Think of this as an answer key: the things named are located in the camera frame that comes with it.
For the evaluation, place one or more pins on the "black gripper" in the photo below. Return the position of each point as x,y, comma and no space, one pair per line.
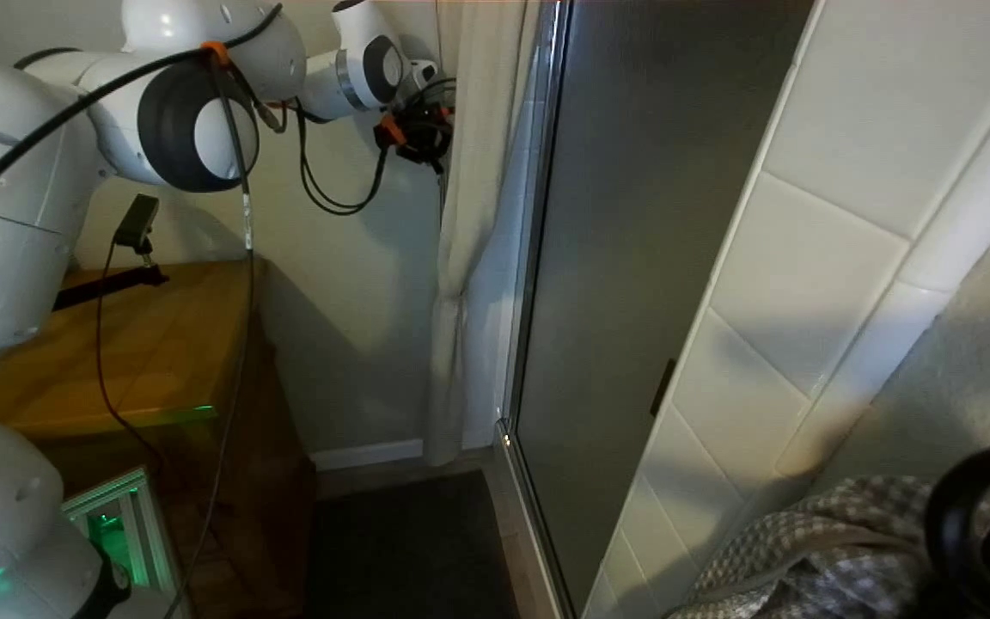
420,130

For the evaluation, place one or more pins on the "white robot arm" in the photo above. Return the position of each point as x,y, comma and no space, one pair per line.
178,105

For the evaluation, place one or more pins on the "cream fabric curtain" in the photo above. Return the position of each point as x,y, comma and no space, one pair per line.
488,60

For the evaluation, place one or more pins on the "wooden table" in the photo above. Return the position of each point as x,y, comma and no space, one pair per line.
180,379

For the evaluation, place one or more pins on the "green lit control box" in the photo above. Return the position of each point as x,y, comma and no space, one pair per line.
126,522

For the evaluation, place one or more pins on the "grey checkered cloth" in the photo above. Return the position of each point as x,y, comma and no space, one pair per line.
855,553

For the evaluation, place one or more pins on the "black curled metal scroll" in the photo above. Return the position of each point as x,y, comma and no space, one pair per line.
958,546

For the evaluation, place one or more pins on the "glass door with frame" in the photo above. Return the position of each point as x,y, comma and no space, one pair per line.
651,125

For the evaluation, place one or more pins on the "black camera on stand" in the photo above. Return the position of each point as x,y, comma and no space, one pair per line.
133,233

